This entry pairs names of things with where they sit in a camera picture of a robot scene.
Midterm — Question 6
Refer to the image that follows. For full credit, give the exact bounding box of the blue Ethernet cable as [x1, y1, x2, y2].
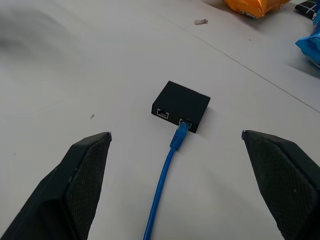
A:
[142, 118, 193, 240]

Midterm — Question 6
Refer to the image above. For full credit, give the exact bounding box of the orange snack bag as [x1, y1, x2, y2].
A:
[224, 0, 292, 19]

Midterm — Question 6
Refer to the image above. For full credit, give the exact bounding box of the blue snack bag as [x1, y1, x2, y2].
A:
[295, 12, 320, 68]

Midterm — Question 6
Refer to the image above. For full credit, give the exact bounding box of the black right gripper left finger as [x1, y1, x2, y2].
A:
[0, 131, 113, 240]

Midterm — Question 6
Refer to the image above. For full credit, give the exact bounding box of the black box with white lines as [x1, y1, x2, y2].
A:
[294, 0, 320, 19]

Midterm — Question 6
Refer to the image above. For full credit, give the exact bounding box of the small black network box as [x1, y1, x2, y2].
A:
[150, 80, 211, 134]

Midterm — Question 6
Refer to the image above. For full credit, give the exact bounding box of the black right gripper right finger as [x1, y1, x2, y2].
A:
[241, 129, 320, 240]

